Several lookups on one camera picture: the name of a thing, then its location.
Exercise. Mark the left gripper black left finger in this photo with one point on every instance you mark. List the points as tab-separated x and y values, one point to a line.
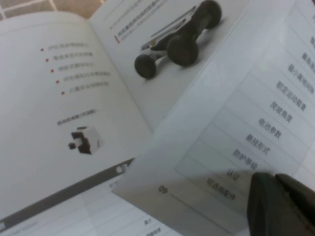
270	209

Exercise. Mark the white product catalogue book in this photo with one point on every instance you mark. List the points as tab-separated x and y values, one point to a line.
73	98

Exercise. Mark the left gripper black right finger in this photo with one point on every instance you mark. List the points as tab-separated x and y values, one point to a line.
300	196

